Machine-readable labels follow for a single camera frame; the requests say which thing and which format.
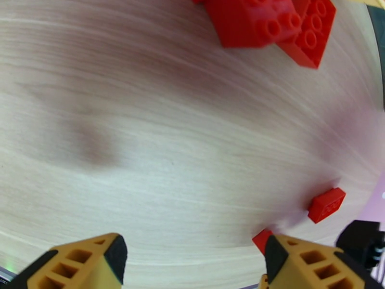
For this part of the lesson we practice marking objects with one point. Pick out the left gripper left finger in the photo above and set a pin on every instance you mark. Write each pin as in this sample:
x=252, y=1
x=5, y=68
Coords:
x=81, y=264

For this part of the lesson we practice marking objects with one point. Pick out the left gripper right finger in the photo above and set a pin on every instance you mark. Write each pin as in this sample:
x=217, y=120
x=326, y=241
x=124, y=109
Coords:
x=309, y=264

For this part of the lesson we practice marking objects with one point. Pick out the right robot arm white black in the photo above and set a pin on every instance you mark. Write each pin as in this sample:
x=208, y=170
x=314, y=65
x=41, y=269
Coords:
x=361, y=244

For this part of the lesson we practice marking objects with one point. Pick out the red lego brick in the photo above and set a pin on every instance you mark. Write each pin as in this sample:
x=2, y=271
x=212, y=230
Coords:
x=326, y=205
x=249, y=23
x=261, y=239
x=314, y=35

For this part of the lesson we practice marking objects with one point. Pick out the dark grey container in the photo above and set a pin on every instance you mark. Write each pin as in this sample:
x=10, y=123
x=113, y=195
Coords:
x=378, y=35

